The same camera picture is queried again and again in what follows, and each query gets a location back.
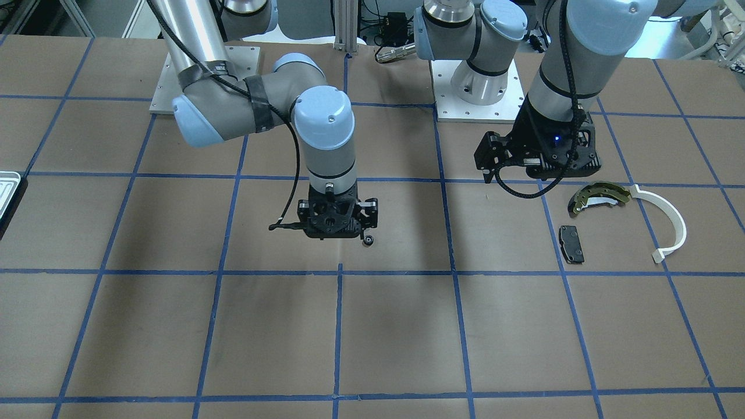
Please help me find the dark grey brake pad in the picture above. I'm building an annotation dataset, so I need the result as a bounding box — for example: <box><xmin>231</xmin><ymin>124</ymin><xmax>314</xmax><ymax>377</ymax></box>
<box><xmin>558</xmin><ymin>225</ymin><xmax>585</xmax><ymax>264</ymax></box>

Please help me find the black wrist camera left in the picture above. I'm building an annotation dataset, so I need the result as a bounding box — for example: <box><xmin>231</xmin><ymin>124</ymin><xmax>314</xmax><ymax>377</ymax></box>
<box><xmin>474</xmin><ymin>131</ymin><xmax>513</xmax><ymax>184</ymax></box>

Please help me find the olive curved brake shoe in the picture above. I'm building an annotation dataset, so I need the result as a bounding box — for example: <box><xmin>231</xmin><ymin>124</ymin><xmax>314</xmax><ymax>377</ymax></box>
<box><xmin>567</xmin><ymin>181</ymin><xmax>631</xmax><ymax>216</ymax></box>

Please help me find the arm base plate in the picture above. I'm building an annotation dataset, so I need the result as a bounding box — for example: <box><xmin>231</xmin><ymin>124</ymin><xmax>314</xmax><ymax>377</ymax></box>
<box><xmin>430</xmin><ymin>59</ymin><xmax>524</xmax><ymax>125</ymax></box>
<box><xmin>149</xmin><ymin>45</ymin><xmax>261</xmax><ymax>116</ymax></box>

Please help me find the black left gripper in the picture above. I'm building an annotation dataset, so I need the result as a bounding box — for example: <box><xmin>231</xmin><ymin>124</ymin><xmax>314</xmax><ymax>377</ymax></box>
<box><xmin>511</xmin><ymin>102</ymin><xmax>602</xmax><ymax>179</ymax></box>

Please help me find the white curved plastic clamp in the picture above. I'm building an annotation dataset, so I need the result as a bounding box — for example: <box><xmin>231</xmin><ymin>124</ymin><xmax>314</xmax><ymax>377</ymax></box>
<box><xmin>630</xmin><ymin>184</ymin><xmax>688</xmax><ymax>264</ymax></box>

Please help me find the aluminium frame post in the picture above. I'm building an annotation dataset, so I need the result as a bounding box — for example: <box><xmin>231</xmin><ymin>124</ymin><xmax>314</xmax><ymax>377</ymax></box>
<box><xmin>332</xmin><ymin>0</ymin><xmax>360</xmax><ymax>56</ymax></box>

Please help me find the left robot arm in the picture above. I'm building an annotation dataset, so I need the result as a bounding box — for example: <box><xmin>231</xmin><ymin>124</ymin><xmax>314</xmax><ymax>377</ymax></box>
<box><xmin>413</xmin><ymin>1</ymin><xmax>716</xmax><ymax>183</ymax></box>

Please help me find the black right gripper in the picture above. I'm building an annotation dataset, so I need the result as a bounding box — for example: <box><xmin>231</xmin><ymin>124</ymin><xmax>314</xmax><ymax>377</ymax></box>
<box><xmin>296</xmin><ymin>185</ymin><xmax>364</xmax><ymax>240</ymax></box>

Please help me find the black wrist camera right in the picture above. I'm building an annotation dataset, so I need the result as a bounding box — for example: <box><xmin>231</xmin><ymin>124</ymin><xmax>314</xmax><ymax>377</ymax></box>
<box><xmin>357</xmin><ymin>198</ymin><xmax>379</xmax><ymax>230</ymax></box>

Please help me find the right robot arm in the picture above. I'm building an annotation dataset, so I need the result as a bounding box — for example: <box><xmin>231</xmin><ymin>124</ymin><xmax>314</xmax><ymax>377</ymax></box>
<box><xmin>147</xmin><ymin>1</ymin><xmax>379</xmax><ymax>245</ymax></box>

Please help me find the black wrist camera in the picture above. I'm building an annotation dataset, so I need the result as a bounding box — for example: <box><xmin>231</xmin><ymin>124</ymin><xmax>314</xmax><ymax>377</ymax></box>
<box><xmin>357</xmin><ymin>198</ymin><xmax>379</xmax><ymax>230</ymax></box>
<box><xmin>474</xmin><ymin>131</ymin><xmax>513</xmax><ymax>184</ymax></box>

